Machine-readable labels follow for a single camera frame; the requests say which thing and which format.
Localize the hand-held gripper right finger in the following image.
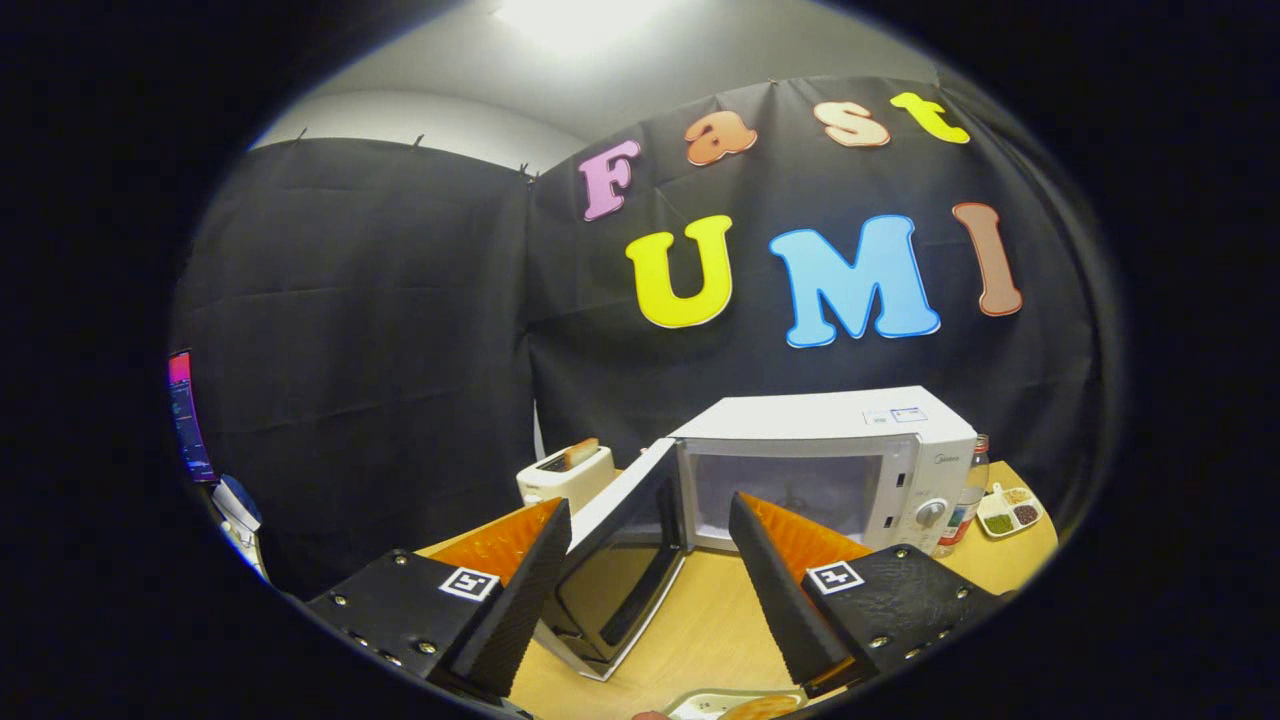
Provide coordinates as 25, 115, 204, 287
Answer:
728, 491, 1004, 699

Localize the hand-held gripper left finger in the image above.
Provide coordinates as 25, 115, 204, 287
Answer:
305, 497, 573, 701

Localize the golden bread bun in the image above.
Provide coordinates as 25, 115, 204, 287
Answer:
720, 697, 801, 720

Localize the white microwave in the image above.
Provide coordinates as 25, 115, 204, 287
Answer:
535, 386, 979, 683

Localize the cream toaster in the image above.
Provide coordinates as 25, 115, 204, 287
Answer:
516, 445, 615, 516

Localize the white plate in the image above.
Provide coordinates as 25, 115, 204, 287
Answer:
665, 688, 806, 720

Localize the clear bottle with red cap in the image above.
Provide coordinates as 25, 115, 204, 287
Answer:
935, 433, 991, 558

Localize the white divided dish of beans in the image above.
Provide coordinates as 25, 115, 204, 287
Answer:
976, 483, 1044, 539

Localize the white desk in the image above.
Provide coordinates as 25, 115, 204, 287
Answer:
208, 474, 271, 583

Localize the black backdrop cloth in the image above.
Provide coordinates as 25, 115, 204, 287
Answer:
170, 75, 1121, 601

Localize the computer monitor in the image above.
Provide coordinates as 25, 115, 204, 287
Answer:
167, 349, 216, 484

